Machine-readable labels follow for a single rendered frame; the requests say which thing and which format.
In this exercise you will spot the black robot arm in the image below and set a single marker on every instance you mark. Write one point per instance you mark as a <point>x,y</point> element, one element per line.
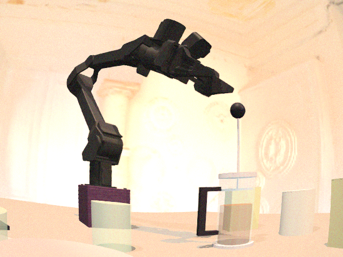
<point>105,143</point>

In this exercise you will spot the glass french press with black knob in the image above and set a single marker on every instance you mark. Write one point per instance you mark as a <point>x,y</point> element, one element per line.
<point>235,205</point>

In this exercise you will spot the pale yellow block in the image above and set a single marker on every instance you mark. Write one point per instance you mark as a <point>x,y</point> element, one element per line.
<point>335,238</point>
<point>256,207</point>

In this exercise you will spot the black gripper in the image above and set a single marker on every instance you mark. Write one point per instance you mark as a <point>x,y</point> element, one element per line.
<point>174,61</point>

